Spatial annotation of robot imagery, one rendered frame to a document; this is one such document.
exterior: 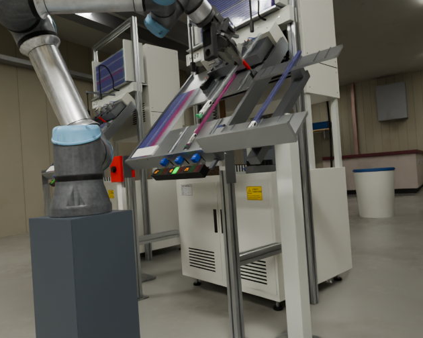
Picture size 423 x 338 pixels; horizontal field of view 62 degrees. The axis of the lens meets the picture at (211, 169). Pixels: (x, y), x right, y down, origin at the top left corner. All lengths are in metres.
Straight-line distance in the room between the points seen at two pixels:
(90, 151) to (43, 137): 4.76
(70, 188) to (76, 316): 0.29
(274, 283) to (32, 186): 4.40
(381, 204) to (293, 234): 3.29
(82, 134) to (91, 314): 0.42
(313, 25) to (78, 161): 1.46
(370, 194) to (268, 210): 2.97
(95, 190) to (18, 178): 4.55
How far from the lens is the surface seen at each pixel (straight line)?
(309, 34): 1.97
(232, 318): 1.41
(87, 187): 0.90
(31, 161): 5.54
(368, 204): 4.47
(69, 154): 0.91
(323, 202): 1.86
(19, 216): 5.44
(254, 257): 1.41
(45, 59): 1.14
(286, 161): 1.20
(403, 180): 7.78
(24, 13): 1.08
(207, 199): 1.83
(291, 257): 1.23
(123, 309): 0.97
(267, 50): 1.71
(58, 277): 0.92
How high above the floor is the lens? 0.63
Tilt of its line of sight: 1 degrees up
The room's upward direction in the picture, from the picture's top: 4 degrees counter-clockwise
